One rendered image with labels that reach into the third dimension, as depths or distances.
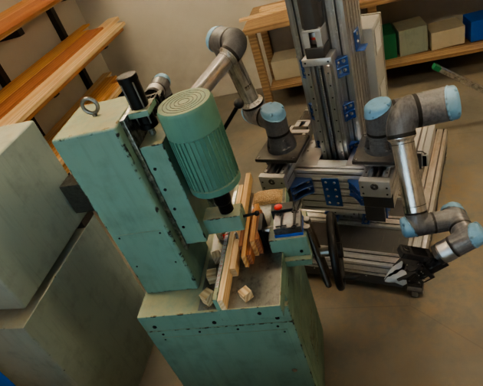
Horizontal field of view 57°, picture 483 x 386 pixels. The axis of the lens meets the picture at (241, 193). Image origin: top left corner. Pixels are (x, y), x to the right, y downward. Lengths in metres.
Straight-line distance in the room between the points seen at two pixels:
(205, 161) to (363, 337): 1.40
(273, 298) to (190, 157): 0.52
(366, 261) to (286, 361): 0.80
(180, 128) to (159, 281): 0.68
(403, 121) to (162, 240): 0.90
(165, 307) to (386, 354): 1.13
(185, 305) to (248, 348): 0.30
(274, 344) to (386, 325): 0.84
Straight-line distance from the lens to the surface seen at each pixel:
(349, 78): 2.12
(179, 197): 1.46
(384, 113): 1.97
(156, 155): 1.37
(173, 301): 1.72
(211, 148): 1.32
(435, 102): 1.58
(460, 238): 1.59
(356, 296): 2.55
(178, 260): 1.61
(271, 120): 2.13
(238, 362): 1.88
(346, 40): 2.05
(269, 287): 1.48
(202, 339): 1.77
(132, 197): 1.45
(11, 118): 3.41
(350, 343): 2.39
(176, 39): 4.99
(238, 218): 1.52
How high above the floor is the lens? 2.01
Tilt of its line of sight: 36 degrees down
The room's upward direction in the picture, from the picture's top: 20 degrees counter-clockwise
